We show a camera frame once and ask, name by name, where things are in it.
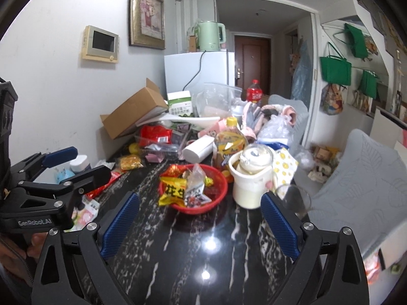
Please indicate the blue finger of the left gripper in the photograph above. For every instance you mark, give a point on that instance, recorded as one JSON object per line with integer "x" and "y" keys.
{"x": 59, "y": 157}

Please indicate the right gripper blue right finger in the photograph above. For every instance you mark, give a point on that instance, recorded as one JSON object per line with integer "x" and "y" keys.
{"x": 284, "y": 224}

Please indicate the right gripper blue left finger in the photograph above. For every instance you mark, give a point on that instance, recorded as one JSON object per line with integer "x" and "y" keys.
{"x": 115, "y": 224}

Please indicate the yellow peanut snack bag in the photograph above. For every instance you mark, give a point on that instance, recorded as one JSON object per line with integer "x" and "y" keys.
{"x": 174, "y": 191}

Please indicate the red gold snack packet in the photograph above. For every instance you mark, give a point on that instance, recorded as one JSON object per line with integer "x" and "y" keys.
{"x": 174, "y": 171}

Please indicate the white peanut snack packet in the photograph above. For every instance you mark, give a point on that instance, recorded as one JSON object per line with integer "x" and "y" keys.
{"x": 196, "y": 198}

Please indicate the green yellow lollipop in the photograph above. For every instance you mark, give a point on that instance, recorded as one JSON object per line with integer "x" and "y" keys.
{"x": 209, "y": 182}

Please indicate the person left hand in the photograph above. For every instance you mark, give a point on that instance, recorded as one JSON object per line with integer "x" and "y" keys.
{"x": 33, "y": 248}

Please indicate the blue round humidifier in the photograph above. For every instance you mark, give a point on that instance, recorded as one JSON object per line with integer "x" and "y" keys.
{"x": 63, "y": 175}

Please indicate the white lid blue jar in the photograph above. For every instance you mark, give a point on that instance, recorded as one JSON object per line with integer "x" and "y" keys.
{"x": 80, "y": 164}

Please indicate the glass mug with cat print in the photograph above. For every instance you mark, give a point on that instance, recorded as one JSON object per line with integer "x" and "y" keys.
{"x": 295, "y": 199}

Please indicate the white green sticker pack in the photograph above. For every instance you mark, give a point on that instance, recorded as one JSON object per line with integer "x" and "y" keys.
{"x": 88, "y": 210}

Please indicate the red long snack stick packet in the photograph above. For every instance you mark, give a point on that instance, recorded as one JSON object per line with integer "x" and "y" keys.
{"x": 115, "y": 175}

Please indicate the white patterned small packet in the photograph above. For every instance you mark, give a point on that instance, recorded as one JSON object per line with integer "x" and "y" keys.
{"x": 109, "y": 165}

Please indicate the yellow snack mix bag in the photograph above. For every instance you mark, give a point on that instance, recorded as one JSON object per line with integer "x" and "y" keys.
{"x": 130, "y": 162}

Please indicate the white electric cooking pot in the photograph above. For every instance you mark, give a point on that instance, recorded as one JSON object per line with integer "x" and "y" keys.
{"x": 252, "y": 172}

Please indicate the red plastic basket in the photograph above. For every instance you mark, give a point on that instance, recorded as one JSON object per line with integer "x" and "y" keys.
{"x": 216, "y": 193}

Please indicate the yellow lemon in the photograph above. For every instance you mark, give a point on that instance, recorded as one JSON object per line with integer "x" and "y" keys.
{"x": 134, "y": 149}

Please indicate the grey leaf pattern chair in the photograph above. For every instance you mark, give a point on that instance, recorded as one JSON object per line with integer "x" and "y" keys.
{"x": 366, "y": 192}

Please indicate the clear plastic container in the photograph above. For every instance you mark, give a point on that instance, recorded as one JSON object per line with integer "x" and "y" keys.
{"x": 169, "y": 151}

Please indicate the red bag in container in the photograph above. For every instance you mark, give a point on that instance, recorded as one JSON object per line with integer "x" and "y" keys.
{"x": 154, "y": 134}

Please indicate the iced tea bottle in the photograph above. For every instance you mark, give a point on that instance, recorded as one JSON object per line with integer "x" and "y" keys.
{"x": 227, "y": 143}

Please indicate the white tissue roll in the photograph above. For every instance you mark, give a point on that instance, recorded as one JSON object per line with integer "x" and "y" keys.
{"x": 197, "y": 151}

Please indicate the cardboard box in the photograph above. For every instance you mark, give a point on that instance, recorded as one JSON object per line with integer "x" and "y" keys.
{"x": 141, "y": 106}

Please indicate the pink panda cup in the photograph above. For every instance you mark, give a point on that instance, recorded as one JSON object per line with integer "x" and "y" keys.
{"x": 213, "y": 130}

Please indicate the white green medicine box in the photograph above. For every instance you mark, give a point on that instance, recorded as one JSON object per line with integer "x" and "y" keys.
{"x": 180, "y": 103}

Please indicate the red cola bottle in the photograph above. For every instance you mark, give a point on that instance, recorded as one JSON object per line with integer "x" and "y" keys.
{"x": 254, "y": 92}

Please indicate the large clear zip bag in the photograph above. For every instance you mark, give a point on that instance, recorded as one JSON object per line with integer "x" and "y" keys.
{"x": 216, "y": 99}

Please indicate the green tote bag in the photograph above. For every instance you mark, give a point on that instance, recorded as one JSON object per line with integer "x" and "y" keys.
{"x": 335, "y": 68}
{"x": 368, "y": 84}
{"x": 356, "y": 41}

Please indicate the white mini fridge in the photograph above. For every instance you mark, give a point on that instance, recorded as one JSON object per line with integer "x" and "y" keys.
{"x": 190, "y": 71}

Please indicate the framed picture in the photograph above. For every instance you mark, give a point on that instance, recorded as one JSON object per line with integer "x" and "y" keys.
{"x": 146, "y": 24}

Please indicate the green kettle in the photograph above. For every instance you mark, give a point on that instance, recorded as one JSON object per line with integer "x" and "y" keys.
{"x": 210, "y": 36}

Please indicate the wall intercom panel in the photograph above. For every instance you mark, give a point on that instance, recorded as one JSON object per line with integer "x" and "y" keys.
{"x": 99, "y": 45}

